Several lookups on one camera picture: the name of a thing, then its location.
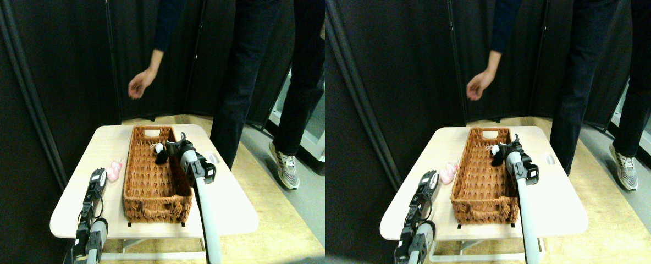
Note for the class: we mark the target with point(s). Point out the person's hand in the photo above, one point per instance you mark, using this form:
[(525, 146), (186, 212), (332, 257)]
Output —
[(481, 87), (143, 85)]

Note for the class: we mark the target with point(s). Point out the low white table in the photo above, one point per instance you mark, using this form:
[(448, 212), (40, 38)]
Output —
[(443, 146), (108, 146)]

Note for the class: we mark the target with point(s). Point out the grey curtain stand pole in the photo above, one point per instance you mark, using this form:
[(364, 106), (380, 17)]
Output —
[(365, 110), (28, 82)]

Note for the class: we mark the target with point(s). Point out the pink toy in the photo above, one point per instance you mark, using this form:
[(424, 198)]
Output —
[(448, 173), (114, 171)]

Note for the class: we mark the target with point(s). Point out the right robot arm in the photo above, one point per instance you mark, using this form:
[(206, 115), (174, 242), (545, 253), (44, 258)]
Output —
[(522, 220), (203, 220)]

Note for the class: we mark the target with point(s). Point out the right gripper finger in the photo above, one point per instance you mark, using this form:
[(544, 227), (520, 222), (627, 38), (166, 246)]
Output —
[(171, 147), (183, 138), (502, 149), (516, 139)]

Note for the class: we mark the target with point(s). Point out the person's legs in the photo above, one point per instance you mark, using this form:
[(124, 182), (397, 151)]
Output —
[(248, 82), (584, 82)]

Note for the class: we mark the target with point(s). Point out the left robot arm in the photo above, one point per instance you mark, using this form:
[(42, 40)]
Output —
[(99, 231), (425, 235)]

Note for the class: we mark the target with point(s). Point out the brown wicker basket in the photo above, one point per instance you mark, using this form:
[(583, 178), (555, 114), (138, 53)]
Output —
[(476, 192), (144, 187)]

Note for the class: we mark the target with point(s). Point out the black curtain stand foot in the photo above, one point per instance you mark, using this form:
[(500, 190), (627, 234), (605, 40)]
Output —
[(149, 117), (493, 119)]

